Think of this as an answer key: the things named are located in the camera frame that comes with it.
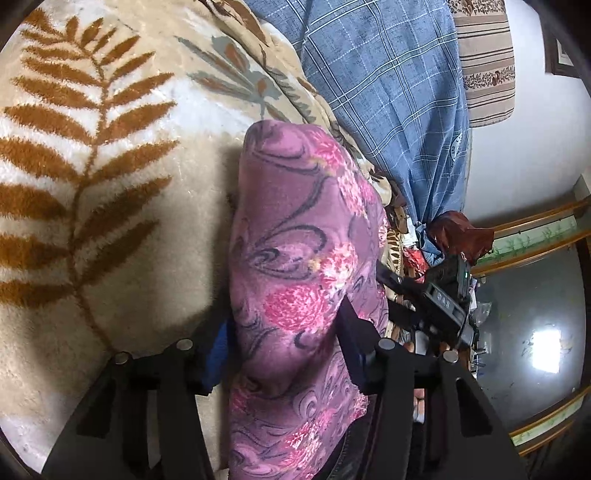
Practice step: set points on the maroon crumpled cloth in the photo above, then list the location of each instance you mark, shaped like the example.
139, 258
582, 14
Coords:
461, 235

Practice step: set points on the wooden glass door cabinet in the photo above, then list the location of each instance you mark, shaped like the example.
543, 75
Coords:
535, 323

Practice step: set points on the beige leaf print blanket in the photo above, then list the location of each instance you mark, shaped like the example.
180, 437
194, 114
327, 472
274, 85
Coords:
115, 184

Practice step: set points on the animal print cloth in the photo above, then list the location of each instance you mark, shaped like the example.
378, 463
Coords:
395, 242

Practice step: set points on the red patterned cloth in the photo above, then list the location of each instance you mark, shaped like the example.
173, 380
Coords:
415, 261

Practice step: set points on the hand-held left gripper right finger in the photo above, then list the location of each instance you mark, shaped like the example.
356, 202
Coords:
355, 357

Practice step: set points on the blue plaid bed sheet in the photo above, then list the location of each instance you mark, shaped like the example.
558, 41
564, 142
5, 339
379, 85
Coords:
392, 92

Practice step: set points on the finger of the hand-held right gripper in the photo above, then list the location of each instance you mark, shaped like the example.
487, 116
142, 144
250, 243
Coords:
399, 281
408, 316

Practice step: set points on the striped floral curtain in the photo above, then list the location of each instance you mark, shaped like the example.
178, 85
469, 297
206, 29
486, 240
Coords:
487, 60

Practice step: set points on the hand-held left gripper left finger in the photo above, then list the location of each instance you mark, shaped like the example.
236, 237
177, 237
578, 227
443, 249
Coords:
214, 364

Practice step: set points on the purple floral garment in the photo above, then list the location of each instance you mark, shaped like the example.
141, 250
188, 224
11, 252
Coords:
295, 258

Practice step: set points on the framed wall picture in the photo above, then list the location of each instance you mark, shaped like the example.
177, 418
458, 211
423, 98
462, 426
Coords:
561, 57

